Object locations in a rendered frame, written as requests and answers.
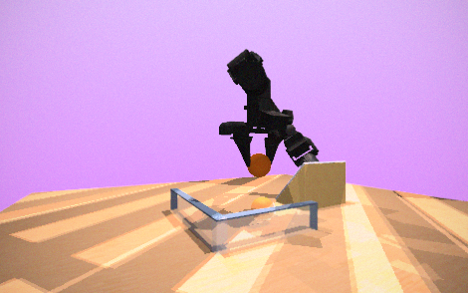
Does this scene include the clear l-shaped low walls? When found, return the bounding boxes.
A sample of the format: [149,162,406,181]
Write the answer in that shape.
[170,191,317,256]

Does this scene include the brown ball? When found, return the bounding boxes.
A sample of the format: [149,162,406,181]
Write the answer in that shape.
[247,153,271,177]

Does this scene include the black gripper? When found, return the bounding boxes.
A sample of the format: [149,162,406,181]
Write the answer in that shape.
[219,98,296,167]

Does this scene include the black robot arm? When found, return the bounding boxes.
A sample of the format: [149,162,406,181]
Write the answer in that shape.
[227,49,320,167]

